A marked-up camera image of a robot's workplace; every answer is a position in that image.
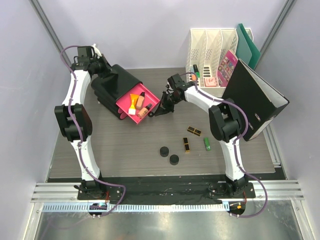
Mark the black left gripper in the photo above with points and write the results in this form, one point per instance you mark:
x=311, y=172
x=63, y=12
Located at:
x=106, y=69

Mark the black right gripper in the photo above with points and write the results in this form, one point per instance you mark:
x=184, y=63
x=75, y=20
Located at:
x=161, y=110

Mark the peach foundation bottle black cap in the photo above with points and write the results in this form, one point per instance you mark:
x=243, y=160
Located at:
x=144, y=111

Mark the beige foundation bottle black pump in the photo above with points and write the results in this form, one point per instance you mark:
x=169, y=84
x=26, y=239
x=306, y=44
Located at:
x=140, y=101

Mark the orange cream tube white cap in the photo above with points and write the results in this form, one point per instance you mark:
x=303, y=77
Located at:
x=132, y=108

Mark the black drawer cabinet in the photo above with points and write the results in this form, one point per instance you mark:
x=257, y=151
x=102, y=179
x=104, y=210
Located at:
x=110, y=87

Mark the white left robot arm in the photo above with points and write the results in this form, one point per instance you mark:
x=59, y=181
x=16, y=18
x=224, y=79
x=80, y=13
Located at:
x=75, y=124

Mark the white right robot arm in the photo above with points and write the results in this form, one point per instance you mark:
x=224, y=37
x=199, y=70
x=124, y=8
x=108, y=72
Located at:
x=224, y=122

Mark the black drawer knob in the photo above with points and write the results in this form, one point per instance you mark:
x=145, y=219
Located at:
x=150, y=115

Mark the gold black lipstick upper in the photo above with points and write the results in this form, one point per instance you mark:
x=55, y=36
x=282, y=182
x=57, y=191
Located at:
x=194, y=131

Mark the gold black lipstick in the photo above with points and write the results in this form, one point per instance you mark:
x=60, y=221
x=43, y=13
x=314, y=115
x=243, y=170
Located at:
x=186, y=144
x=194, y=131

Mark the gold black lipstick lower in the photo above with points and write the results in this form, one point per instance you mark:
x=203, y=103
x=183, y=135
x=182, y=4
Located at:
x=186, y=144

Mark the black round compact right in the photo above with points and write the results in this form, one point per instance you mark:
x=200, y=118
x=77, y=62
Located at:
x=174, y=159

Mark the pink sticky note pad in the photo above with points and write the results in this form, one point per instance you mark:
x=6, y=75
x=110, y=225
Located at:
x=210, y=82

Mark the green lip balm tube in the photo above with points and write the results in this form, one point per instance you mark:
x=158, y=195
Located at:
x=207, y=144

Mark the white mesh file organizer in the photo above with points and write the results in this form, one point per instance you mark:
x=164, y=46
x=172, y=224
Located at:
x=207, y=47

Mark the pink sticker booklet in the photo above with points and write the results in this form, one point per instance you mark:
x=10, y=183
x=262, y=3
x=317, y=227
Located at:
x=226, y=68

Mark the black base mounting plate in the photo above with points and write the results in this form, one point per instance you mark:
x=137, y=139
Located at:
x=171, y=190

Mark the black lever arch binder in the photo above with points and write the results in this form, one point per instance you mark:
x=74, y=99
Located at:
x=259, y=100

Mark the teal plastic folder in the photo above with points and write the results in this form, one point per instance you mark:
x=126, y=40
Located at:
x=246, y=49

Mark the aluminium frame rail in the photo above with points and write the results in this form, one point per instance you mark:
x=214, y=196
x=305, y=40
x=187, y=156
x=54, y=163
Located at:
x=63, y=197

